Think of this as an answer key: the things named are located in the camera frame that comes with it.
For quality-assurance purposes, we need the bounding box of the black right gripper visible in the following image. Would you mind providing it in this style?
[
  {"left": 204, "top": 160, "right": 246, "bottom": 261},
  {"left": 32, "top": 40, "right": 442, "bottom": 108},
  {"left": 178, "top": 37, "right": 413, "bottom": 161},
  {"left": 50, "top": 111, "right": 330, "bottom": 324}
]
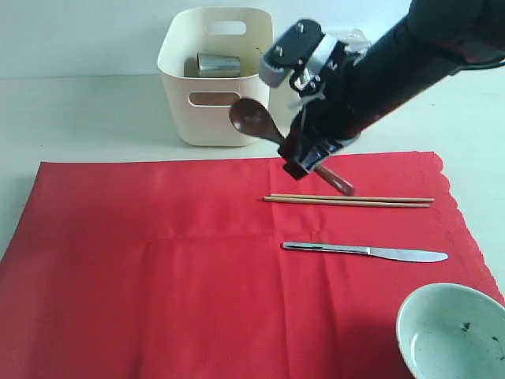
[{"left": 278, "top": 51, "right": 379, "bottom": 180}]

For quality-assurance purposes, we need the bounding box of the dark wooden spoon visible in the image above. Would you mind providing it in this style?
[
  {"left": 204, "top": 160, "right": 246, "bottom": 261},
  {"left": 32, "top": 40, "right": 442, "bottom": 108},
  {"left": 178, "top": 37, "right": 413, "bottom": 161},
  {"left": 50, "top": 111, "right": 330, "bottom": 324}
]
[{"left": 229, "top": 98, "right": 355, "bottom": 196}]

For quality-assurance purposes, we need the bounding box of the brown wooden plate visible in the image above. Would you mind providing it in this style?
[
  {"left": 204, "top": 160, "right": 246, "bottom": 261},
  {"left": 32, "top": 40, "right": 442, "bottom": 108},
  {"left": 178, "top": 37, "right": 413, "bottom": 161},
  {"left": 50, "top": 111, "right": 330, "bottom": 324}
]
[{"left": 189, "top": 92, "right": 240, "bottom": 107}]

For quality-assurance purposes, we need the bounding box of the stainless steel cup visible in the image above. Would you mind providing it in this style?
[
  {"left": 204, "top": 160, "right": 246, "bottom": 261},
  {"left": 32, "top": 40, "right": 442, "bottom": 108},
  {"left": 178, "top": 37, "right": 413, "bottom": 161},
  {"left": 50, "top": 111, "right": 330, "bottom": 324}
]
[{"left": 183, "top": 53, "right": 241, "bottom": 78}]

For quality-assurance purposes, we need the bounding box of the silver table knife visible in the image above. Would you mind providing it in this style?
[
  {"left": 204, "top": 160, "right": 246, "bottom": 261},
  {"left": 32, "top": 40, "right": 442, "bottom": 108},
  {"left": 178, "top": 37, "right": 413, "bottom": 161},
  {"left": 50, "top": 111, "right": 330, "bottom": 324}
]
[{"left": 282, "top": 242, "right": 449, "bottom": 263}]

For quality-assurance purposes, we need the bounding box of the pale green ceramic bowl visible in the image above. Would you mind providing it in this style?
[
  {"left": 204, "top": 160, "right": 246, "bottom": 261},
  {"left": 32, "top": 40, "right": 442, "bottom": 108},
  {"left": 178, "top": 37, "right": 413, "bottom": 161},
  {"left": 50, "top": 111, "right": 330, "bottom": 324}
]
[{"left": 395, "top": 283, "right": 504, "bottom": 379}]

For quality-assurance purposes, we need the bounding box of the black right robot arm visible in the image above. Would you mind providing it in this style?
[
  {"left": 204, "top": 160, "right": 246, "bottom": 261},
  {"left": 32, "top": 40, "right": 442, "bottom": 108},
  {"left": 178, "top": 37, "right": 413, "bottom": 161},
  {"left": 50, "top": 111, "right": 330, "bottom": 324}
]
[{"left": 267, "top": 1, "right": 504, "bottom": 179}]

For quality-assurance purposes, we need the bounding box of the cream plastic bin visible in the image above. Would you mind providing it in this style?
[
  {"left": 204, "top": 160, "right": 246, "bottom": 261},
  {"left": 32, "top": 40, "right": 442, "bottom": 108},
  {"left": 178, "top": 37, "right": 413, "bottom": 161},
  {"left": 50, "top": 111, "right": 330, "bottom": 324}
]
[{"left": 157, "top": 6, "right": 274, "bottom": 147}]

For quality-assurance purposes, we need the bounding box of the red table cloth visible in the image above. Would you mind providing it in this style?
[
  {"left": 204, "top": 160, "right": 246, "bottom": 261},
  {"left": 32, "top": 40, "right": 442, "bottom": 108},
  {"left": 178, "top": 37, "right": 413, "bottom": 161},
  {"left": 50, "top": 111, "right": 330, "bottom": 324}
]
[{"left": 1, "top": 152, "right": 503, "bottom": 378}]

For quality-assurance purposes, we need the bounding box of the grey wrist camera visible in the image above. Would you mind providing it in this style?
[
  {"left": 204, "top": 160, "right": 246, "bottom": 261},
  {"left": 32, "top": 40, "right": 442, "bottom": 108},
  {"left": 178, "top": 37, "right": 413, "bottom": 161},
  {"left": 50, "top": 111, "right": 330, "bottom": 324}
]
[{"left": 259, "top": 19, "right": 348, "bottom": 94}]

